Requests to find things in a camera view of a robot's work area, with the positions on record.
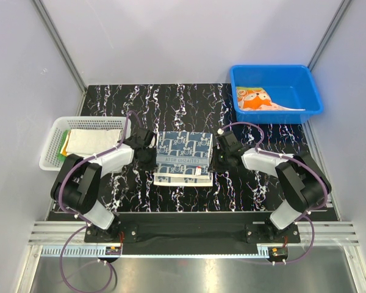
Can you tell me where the grey blue patterned towel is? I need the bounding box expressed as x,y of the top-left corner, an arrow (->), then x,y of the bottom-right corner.
154,131 -> 213,187

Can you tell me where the light grey towel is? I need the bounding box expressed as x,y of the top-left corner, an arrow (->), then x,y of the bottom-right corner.
65,129 -> 123,156

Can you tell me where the brown yellow towel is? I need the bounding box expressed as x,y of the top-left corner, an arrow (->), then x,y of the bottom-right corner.
60,130 -> 71,156

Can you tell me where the green microfiber towel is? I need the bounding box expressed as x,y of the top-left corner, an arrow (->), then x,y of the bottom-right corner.
57,139 -> 66,162

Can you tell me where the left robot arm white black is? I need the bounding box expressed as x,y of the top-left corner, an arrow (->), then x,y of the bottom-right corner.
51,128 -> 156,242

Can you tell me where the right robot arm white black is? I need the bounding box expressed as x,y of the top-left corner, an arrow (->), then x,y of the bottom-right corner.
210,129 -> 332,242

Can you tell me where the black marble pattern mat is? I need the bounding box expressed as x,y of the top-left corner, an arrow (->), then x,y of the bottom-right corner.
80,84 -> 309,212

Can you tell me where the orange patterned cloth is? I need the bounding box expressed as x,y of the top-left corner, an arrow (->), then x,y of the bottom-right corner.
236,87 -> 304,112

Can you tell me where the blue plastic bin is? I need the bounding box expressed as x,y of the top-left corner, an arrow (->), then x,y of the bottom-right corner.
230,65 -> 323,124

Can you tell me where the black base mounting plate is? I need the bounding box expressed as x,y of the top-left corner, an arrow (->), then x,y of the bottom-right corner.
84,212 -> 301,257

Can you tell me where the white perforated plastic basket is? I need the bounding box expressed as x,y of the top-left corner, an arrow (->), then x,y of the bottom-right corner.
39,117 -> 131,171

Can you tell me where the right small circuit board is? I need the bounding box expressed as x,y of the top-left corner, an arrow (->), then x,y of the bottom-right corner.
269,247 -> 289,259

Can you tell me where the small circuit board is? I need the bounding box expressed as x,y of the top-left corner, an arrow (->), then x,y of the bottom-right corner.
269,247 -> 289,259
106,245 -> 122,255

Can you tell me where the left small circuit board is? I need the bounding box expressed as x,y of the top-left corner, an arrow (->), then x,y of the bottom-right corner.
106,245 -> 122,255

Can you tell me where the aluminium rail front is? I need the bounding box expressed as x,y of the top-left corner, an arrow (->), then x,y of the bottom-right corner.
29,221 -> 359,246

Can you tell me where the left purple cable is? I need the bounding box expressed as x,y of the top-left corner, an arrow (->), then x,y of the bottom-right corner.
57,110 -> 143,290

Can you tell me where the purple cable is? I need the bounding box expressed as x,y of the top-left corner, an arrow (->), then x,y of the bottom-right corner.
57,110 -> 143,290
218,121 -> 329,265

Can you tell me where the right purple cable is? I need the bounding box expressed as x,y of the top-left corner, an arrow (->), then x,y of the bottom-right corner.
218,121 -> 329,265

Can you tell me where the left aluminium frame post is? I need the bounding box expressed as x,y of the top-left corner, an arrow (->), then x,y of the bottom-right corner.
31,0 -> 87,93

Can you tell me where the aluminium frame post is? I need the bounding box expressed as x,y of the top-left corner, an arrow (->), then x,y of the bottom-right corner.
307,0 -> 353,72
31,0 -> 87,93

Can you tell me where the right aluminium frame post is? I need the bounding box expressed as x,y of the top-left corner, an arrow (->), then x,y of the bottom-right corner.
307,0 -> 353,72

